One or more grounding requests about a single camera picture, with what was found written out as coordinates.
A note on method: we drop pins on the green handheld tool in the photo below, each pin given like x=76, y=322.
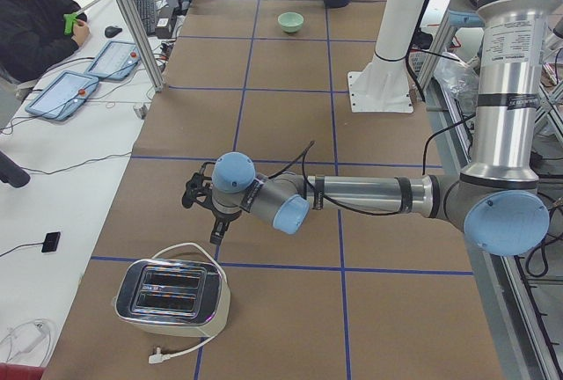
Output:
x=71, y=20

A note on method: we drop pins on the silver white toaster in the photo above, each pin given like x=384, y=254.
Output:
x=174, y=297

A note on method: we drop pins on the near blue tablet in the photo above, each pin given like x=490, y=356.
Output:
x=63, y=96

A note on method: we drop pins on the brown paper table mat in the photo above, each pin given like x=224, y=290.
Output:
x=348, y=296

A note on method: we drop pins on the small black box device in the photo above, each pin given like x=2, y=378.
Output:
x=51, y=242

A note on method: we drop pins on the black computer mouse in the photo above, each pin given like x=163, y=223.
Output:
x=112, y=31

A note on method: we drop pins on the aluminium frame post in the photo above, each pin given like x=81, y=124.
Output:
x=135, y=26

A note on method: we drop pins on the green bowl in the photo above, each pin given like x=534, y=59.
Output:
x=290, y=22

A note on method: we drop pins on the white camera mast base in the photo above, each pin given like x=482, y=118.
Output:
x=382, y=86

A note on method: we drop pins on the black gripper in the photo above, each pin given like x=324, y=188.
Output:
x=222, y=217

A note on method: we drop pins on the blue tablet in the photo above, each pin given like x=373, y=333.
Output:
x=115, y=61
x=63, y=96

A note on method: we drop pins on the far blue tablet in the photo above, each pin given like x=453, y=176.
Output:
x=115, y=61

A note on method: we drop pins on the white charger with cable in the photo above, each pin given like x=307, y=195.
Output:
x=29, y=343

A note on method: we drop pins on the black keyboard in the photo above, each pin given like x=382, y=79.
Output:
x=147, y=12

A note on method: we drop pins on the seated person in black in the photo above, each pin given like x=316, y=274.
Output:
x=33, y=38

